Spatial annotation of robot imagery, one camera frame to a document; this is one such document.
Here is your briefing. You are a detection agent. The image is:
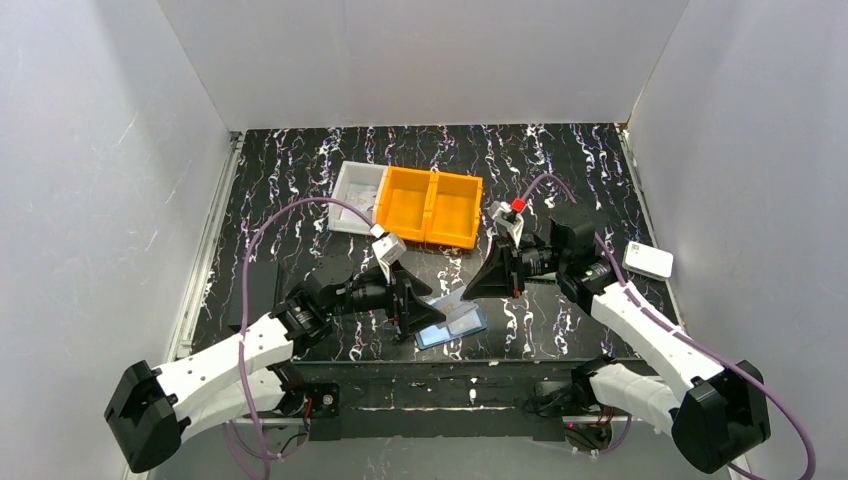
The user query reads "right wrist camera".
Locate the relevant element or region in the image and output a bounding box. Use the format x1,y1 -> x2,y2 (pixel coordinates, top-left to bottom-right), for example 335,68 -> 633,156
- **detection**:
487,201 -> 524,247

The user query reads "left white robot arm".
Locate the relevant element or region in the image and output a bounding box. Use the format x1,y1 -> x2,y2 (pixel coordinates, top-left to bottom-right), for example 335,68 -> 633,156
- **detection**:
104,262 -> 446,473

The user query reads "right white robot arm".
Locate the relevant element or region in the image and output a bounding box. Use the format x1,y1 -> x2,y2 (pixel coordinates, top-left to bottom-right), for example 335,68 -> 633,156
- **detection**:
463,220 -> 771,473

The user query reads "orange bin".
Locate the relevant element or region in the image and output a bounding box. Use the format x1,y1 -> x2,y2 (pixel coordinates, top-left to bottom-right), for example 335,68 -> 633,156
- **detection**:
376,166 -> 435,242
424,172 -> 483,249

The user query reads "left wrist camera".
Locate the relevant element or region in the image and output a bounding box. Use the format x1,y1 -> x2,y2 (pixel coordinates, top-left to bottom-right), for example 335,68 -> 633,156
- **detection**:
370,223 -> 407,267

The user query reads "white plastic bin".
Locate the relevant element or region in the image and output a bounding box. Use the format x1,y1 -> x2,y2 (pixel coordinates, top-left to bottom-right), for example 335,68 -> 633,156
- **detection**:
328,161 -> 388,235

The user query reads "left orange bin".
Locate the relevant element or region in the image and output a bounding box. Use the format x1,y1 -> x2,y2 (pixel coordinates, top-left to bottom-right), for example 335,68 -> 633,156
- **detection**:
376,166 -> 435,242

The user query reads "black flat box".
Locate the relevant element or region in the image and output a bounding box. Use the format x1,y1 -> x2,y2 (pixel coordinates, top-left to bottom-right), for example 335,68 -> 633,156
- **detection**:
226,261 -> 282,332

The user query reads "right orange bin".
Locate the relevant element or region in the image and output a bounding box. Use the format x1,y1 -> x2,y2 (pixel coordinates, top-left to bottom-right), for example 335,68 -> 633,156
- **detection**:
424,172 -> 483,249

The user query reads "white box with label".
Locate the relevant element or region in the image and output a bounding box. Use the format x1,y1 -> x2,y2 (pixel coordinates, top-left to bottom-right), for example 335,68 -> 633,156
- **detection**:
623,241 -> 674,281

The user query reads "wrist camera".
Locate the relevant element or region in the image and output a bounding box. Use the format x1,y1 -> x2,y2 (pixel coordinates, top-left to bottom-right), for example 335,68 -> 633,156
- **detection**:
487,201 -> 524,247
370,223 -> 407,267

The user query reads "blue card holder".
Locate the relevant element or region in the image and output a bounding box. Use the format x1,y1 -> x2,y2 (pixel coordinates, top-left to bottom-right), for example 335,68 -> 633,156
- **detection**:
415,286 -> 488,350

